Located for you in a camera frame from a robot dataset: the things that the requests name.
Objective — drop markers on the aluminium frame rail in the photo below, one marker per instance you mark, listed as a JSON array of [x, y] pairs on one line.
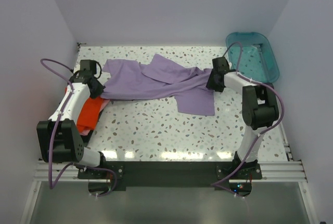
[[271, 172]]

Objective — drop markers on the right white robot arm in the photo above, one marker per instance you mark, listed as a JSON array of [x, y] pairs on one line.
[[260, 110]]

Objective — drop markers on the black folded t shirt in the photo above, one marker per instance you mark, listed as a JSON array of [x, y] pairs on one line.
[[89, 128]]

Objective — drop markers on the lavender t shirt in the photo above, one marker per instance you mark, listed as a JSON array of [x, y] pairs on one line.
[[161, 78]]

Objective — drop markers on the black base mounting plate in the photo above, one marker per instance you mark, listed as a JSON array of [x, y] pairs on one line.
[[124, 175]]

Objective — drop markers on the orange folded t shirt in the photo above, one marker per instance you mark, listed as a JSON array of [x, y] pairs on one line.
[[88, 115]]

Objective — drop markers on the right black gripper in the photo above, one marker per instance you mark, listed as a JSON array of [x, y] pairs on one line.
[[210, 85]]

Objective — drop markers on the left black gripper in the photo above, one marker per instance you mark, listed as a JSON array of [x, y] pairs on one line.
[[99, 91]]

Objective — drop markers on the teal plastic basket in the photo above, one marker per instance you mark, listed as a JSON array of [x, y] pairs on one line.
[[252, 55]]

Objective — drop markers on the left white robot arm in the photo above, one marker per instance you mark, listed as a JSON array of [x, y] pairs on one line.
[[59, 138]]

